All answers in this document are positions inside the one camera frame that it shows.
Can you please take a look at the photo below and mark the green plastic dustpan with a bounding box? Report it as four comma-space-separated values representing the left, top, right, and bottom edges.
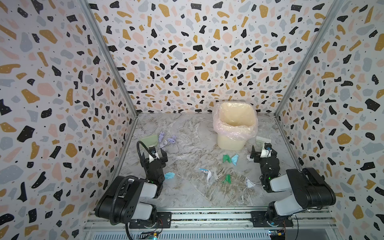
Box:
140, 135, 159, 148

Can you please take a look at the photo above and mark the green hand brush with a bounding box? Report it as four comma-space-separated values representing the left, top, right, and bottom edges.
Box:
255, 136, 272, 148

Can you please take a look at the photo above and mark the cream trash bin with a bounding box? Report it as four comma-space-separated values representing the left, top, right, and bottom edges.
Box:
216, 102, 258, 151

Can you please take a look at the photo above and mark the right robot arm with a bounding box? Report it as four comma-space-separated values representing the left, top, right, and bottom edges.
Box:
250, 143, 336, 228

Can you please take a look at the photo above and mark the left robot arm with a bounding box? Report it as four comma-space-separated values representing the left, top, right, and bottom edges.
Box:
95, 147, 168, 228

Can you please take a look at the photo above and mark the teal paper scrap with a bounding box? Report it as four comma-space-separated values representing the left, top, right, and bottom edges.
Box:
165, 172, 176, 180

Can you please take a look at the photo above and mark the purple white paper scrap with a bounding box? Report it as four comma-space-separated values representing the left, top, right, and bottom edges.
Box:
158, 132, 167, 148

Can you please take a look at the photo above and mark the white crumpled paper scrap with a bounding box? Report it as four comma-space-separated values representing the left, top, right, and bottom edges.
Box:
246, 178, 256, 188

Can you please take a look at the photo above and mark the small green paper scrap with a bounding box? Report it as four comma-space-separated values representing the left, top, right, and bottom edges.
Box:
223, 174, 232, 184

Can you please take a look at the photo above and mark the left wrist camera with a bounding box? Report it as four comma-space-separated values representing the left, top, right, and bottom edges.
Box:
149, 150, 163, 163

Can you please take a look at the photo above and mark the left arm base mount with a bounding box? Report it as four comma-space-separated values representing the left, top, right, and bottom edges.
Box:
129, 212, 172, 230

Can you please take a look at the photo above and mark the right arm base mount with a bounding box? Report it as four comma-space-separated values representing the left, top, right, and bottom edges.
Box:
251, 211, 294, 228

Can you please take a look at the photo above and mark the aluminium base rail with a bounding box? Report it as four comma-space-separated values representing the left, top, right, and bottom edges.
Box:
84, 207, 342, 240

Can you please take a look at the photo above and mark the left aluminium corner post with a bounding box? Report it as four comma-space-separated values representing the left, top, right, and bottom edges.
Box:
79, 0, 138, 118

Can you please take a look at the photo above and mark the aluminium corner post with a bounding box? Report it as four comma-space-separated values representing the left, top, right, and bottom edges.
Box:
274, 0, 344, 117
79, 0, 138, 118

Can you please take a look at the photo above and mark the right aluminium corner post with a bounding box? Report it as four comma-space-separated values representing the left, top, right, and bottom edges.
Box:
274, 0, 344, 117

